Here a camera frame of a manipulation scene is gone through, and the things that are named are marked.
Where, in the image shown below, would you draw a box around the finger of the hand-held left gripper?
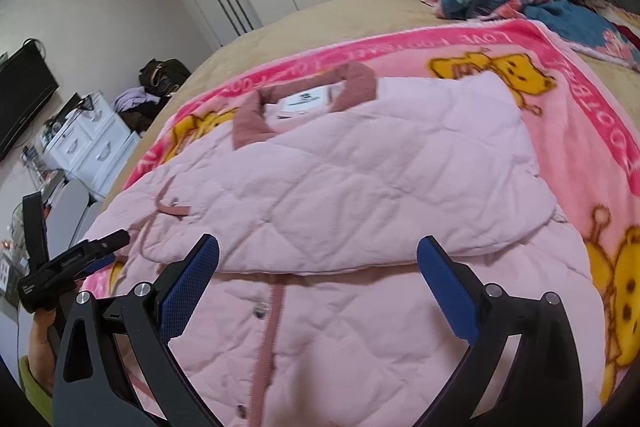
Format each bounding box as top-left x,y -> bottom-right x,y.
60,229 -> 132,275
22,193 -> 50,269

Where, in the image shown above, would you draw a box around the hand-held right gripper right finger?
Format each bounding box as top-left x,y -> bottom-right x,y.
416,235 -> 587,427

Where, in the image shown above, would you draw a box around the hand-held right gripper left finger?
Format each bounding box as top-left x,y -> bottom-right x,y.
52,233 -> 223,427

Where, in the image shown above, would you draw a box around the pink quilted jacket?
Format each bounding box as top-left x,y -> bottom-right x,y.
80,60 -> 608,427

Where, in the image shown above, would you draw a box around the person's left forearm green sleeve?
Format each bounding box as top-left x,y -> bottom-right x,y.
18,354 -> 55,414

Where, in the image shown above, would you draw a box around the dark brown clothes pile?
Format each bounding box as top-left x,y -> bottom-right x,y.
121,107 -> 160,135

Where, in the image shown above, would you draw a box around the pile of dark clothes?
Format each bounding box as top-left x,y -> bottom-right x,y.
138,58 -> 193,98

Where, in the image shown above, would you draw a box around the person's left hand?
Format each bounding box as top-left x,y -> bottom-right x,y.
27,306 -> 61,397

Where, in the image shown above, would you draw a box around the grey chair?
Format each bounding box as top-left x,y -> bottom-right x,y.
41,179 -> 105,260

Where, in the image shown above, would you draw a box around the white drawer cabinet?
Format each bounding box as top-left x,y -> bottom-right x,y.
43,93 -> 142,201

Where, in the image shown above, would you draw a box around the black television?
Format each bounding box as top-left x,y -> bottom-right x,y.
0,39 -> 60,164

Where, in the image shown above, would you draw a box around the purple cloth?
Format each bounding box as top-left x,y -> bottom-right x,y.
113,87 -> 152,114

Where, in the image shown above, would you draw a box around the pink bear printed blanket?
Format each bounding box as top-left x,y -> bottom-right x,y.
82,18 -> 640,427

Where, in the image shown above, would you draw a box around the hanging black belts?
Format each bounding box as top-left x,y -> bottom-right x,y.
212,0 -> 256,36

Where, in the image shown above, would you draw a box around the bed with tan cover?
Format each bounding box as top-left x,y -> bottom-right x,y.
87,0 -> 640,228

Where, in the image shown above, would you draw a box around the red patterned cloth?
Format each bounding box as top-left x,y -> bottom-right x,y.
595,0 -> 640,55

